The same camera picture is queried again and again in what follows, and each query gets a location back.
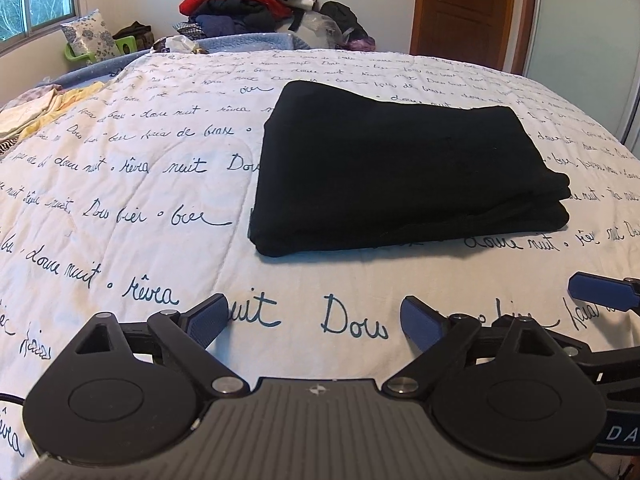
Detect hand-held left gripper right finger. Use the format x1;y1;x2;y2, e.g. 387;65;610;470
382;295;568;401

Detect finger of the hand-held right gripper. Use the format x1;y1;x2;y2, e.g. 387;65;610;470
568;271;640;314
562;339;640;397

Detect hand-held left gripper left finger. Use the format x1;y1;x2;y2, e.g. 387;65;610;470
72;292;252;402

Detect black pants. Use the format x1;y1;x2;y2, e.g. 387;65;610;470
247;80;572;258

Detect white script-printed blanket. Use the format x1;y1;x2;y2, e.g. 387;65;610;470
0;47;640;480

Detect yellow cloth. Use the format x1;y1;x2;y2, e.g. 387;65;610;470
20;82;107;137

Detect flower-patterned glass wardrobe door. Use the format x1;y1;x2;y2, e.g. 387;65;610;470
520;0;640;153

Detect light blue quilted cover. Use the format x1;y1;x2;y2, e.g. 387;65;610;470
50;32;315;86

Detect pale pink cloth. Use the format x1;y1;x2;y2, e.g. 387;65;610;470
0;85;62;137

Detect green plastic stool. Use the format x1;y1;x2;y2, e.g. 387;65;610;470
64;35;139;64

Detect brown bag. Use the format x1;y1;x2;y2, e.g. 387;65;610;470
112;21;154;52

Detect floral pillow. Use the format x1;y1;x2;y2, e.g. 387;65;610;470
60;9;119;64

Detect clear plastic bag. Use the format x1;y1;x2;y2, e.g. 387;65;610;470
300;12;342;47

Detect brown wooden door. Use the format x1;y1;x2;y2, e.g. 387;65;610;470
412;0;521;75

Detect black backpack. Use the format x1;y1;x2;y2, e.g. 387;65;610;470
320;1;372;42

